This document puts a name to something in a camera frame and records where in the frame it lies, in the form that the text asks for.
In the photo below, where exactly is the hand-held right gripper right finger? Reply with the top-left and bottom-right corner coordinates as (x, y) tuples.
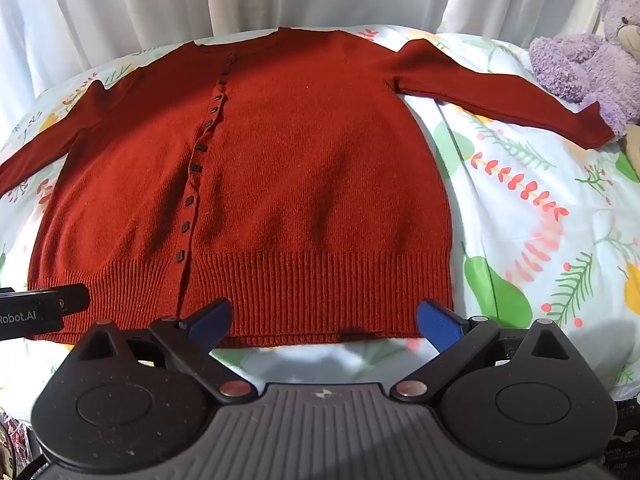
(389, 298), (571, 404)

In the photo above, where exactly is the floral bedsheet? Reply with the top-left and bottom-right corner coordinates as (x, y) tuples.
(0, 26), (640, 426)

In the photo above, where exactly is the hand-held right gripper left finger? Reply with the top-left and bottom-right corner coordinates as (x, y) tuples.
(75, 298), (257, 404)

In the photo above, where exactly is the red knit cardigan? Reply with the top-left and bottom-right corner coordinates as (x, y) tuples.
(0, 27), (616, 349)

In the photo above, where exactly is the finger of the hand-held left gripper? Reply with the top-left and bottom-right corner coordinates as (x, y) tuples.
(27, 283), (92, 317)

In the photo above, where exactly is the white curtain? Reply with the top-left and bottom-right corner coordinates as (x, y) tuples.
(0, 0), (632, 126)

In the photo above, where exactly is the purple teddy bear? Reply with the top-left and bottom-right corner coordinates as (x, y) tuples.
(528, 0), (640, 162)

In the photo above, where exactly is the dark patterned cloth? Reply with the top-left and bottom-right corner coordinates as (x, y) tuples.
(0, 407), (43, 480)

